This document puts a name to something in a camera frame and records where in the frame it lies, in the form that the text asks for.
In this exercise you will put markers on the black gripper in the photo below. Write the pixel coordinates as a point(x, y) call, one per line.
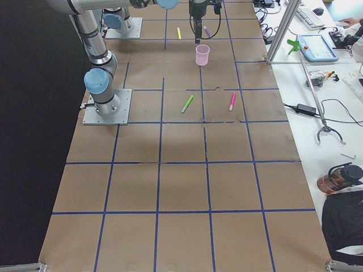
point(197, 9)

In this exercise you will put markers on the purple marker pen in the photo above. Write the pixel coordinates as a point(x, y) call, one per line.
point(207, 31)

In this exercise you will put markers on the pink marker pen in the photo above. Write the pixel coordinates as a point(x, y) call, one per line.
point(232, 101)

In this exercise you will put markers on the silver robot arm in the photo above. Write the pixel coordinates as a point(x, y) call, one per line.
point(124, 14)
point(98, 80)

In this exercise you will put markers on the pink mesh cup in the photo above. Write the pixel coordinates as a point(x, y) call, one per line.
point(202, 55)

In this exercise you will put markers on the yellow marker pen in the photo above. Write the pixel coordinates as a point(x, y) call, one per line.
point(179, 33)

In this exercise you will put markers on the green marker pen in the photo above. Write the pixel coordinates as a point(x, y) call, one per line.
point(186, 105)

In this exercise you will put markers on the long reacher grabber tool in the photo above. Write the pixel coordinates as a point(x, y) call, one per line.
point(325, 128)

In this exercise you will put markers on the white keyboard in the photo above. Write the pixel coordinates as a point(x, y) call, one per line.
point(309, 18)

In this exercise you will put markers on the blue teach pendant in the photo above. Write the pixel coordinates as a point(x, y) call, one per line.
point(315, 48)

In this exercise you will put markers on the black computer mouse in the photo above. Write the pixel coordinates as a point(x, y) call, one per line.
point(318, 11)

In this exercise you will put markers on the black power adapter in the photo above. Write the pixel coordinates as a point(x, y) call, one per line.
point(305, 109)

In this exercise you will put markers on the brown paper table cover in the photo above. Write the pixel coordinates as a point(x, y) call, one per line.
point(205, 190)

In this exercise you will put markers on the amber water bottle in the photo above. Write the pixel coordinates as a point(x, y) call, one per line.
point(340, 177)

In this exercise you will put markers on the person in black jacket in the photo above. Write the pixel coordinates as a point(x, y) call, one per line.
point(342, 225)

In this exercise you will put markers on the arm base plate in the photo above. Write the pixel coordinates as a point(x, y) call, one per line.
point(116, 112)
point(129, 29)

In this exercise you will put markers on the aluminium frame post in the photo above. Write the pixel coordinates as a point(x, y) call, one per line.
point(281, 31)

